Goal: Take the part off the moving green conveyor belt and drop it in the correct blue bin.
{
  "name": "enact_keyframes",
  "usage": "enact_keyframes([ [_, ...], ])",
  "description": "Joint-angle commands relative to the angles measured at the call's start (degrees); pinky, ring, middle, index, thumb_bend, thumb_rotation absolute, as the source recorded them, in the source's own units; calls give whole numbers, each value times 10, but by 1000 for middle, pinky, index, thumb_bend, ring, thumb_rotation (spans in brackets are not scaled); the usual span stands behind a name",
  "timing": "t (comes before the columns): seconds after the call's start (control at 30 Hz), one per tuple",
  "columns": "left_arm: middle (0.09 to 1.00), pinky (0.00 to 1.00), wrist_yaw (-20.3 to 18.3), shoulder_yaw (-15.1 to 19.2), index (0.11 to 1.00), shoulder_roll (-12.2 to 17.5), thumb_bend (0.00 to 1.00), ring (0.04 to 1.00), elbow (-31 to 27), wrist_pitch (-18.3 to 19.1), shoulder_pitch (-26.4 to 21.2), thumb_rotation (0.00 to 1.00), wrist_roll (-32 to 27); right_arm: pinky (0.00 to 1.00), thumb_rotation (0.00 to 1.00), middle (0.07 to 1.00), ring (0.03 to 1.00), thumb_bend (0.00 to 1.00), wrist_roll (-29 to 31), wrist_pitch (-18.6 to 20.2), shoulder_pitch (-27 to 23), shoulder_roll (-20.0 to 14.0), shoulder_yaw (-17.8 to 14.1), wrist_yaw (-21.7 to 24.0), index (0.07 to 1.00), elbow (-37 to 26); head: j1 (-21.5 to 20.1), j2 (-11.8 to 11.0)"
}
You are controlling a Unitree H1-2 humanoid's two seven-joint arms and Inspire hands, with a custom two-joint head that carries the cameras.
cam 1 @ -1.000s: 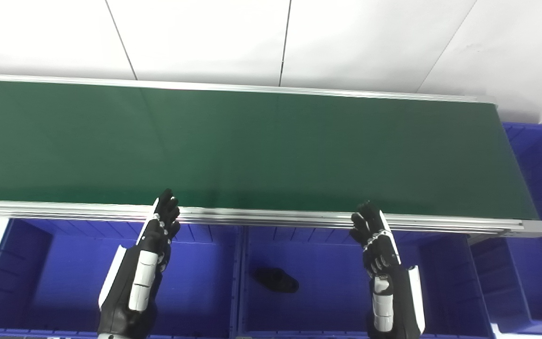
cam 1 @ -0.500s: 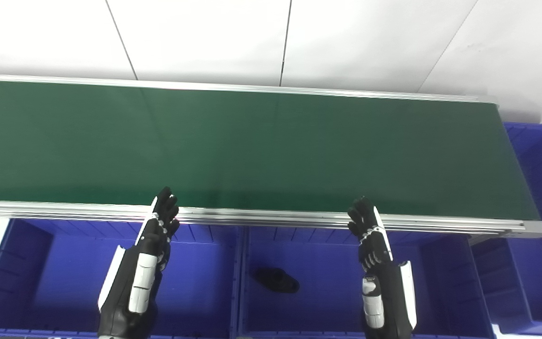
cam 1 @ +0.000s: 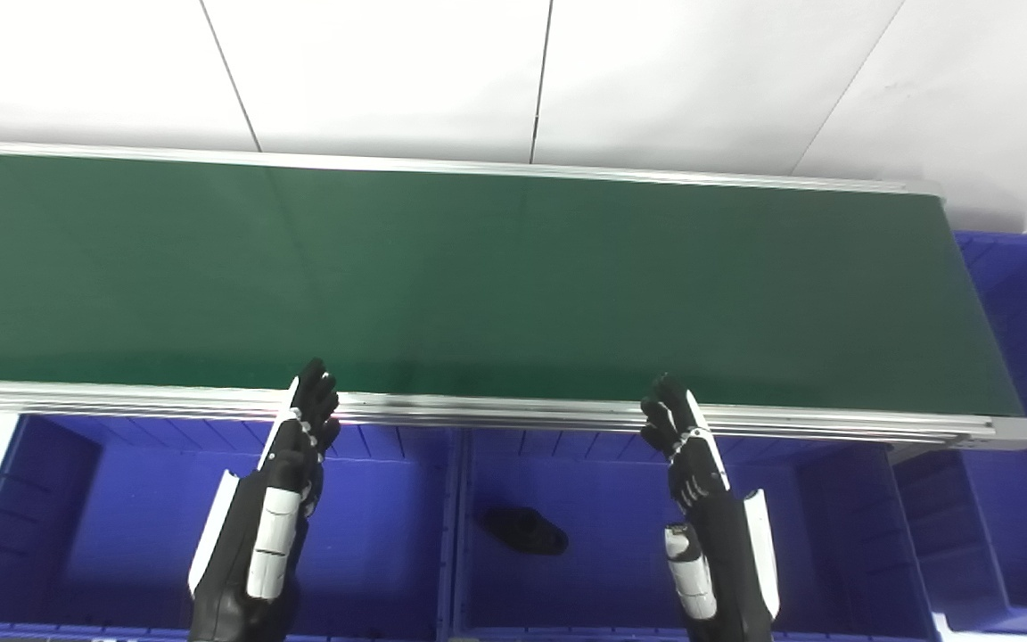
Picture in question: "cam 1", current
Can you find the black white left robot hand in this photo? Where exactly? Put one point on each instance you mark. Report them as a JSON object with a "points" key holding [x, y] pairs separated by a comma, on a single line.
{"points": [[255, 553]]}

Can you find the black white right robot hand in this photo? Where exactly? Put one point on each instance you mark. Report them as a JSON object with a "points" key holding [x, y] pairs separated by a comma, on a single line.
{"points": [[723, 553]]}

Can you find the black flanged metal part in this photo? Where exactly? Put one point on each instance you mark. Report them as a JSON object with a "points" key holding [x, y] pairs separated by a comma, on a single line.
{"points": [[527, 530]]}

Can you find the blue plastic bin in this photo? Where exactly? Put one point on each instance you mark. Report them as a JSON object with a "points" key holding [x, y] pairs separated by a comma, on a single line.
{"points": [[603, 571], [1013, 517], [121, 535]]}

